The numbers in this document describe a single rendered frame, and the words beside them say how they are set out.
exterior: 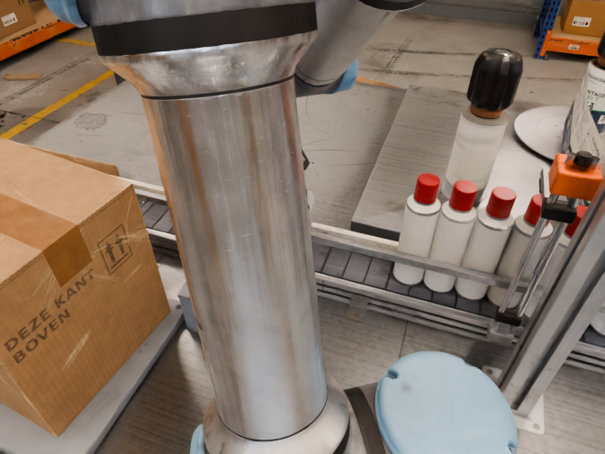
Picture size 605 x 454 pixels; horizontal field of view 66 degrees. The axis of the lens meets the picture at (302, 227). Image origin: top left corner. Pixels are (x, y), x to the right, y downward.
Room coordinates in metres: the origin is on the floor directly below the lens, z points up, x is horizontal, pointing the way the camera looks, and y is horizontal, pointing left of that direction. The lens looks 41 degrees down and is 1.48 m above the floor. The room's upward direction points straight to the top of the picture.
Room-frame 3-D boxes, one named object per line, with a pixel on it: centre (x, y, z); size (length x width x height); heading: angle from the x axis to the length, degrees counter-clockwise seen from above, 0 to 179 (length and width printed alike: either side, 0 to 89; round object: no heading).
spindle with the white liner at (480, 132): (0.79, -0.34, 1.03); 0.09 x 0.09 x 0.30
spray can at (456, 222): (0.53, -0.23, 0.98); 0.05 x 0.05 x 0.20
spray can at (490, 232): (0.52, -0.28, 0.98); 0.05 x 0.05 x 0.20
